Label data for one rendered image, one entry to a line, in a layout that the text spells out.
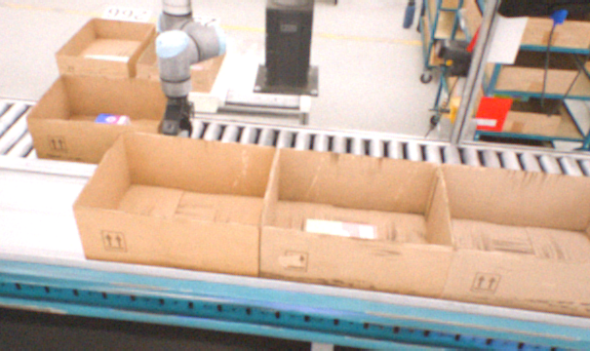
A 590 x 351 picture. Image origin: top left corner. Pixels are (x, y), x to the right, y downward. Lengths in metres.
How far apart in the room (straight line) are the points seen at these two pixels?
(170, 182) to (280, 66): 0.87
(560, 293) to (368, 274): 0.38
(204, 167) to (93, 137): 0.46
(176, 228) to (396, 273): 0.47
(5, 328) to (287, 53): 1.30
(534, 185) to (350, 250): 0.52
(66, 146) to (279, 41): 0.86
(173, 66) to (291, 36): 0.65
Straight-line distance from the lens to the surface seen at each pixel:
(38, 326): 1.60
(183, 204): 1.44
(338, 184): 1.39
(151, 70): 2.20
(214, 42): 1.66
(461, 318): 1.21
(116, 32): 2.64
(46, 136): 1.83
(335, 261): 1.16
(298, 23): 2.10
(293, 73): 2.18
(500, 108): 2.03
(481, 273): 1.20
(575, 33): 2.45
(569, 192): 1.48
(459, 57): 1.90
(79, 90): 2.05
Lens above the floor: 1.81
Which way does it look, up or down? 37 degrees down
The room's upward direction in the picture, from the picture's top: 3 degrees clockwise
